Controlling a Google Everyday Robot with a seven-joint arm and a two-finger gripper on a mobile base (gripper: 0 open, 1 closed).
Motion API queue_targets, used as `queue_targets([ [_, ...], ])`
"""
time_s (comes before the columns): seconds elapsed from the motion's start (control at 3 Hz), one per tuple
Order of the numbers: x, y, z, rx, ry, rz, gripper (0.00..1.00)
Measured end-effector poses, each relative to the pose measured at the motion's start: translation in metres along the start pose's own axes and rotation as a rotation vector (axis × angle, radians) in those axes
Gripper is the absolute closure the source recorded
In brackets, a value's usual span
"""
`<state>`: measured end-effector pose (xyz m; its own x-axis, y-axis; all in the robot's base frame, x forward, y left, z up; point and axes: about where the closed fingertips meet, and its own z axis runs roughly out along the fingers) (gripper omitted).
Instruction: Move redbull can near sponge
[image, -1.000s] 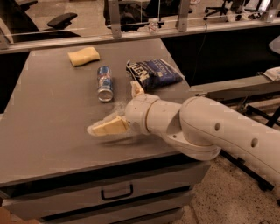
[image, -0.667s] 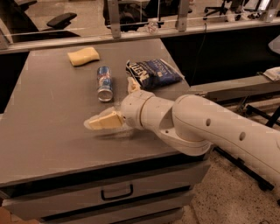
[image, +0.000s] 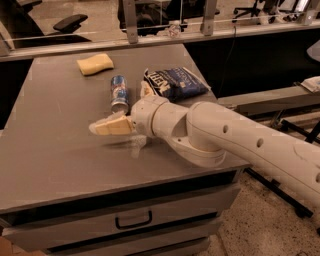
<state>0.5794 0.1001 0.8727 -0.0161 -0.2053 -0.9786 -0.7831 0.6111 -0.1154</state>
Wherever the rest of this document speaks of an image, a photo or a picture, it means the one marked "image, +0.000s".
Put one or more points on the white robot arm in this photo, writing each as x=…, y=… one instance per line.
x=205, y=132

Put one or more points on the grey drawer cabinet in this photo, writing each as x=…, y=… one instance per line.
x=62, y=186

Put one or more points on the black metal stand frame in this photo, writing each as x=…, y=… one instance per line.
x=273, y=185

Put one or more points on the yellow sponge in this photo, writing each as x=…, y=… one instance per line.
x=95, y=64

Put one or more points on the black office chair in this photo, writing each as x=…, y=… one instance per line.
x=30, y=23

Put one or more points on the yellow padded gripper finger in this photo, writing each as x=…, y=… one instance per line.
x=115, y=124
x=146, y=90

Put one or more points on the black drawer handle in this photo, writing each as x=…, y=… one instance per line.
x=133, y=220

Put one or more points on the blue chip bag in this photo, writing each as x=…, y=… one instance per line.
x=175, y=84

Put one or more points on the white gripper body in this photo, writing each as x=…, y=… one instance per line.
x=143, y=115

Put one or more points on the grey metal rail post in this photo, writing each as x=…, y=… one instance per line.
x=207, y=24
x=130, y=20

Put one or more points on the blue silver redbull can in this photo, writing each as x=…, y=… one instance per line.
x=119, y=94

